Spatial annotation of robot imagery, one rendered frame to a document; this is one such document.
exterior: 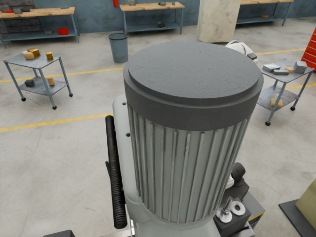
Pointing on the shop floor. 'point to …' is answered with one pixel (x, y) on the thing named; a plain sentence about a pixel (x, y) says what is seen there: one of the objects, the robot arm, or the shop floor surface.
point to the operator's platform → (256, 210)
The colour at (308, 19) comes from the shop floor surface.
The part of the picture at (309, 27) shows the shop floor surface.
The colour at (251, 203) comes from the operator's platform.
